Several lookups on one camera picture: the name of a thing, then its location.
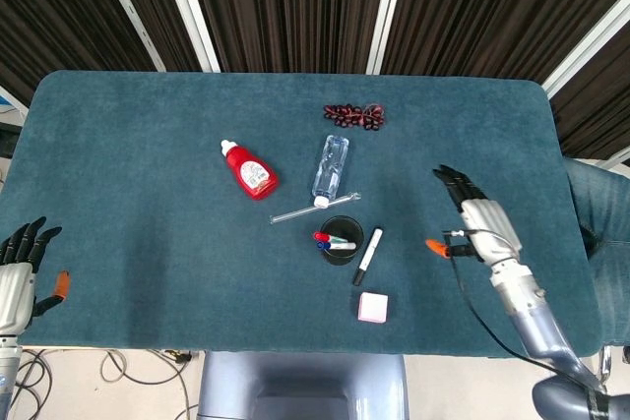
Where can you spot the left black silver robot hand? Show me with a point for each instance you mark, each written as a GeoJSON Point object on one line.
{"type": "Point", "coordinates": [17, 282]}

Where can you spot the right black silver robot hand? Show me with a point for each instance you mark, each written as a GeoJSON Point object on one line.
{"type": "Point", "coordinates": [489, 228]}

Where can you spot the black white marker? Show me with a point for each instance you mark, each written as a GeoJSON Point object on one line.
{"type": "Point", "coordinates": [369, 255]}

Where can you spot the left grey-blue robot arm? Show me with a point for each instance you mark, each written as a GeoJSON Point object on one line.
{"type": "Point", "coordinates": [7, 371]}

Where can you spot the black pen cup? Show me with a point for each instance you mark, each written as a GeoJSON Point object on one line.
{"type": "Point", "coordinates": [344, 224]}

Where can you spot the red cap marker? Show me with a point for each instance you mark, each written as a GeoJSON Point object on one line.
{"type": "Point", "coordinates": [322, 236]}

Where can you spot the teal table cloth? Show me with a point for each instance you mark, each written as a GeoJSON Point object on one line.
{"type": "Point", "coordinates": [147, 243]}

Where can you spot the pale pink cube block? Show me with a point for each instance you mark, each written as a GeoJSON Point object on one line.
{"type": "Point", "coordinates": [373, 308]}

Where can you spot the clear plastic water bottle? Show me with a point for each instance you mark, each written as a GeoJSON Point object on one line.
{"type": "Point", "coordinates": [332, 169]}

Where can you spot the bunch of red grapes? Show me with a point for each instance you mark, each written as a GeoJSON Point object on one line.
{"type": "Point", "coordinates": [354, 116]}

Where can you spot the clear glass rod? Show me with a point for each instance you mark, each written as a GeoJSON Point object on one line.
{"type": "Point", "coordinates": [295, 214]}

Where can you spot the grey-blue robot torso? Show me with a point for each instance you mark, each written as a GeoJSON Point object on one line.
{"type": "Point", "coordinates": [305, 385]}

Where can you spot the red squeeze bottle white cap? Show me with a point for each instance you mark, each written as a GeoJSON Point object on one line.
{"type": "Point", "coordinates": [251, 174]}

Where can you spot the thin white frame post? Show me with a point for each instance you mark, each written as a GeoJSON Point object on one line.
{"type": "Point", "coordinates": [128, 7]}

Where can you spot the wide white frame post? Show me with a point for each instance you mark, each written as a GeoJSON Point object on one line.
{"type": "Point", "coordinates": [189, 7]}

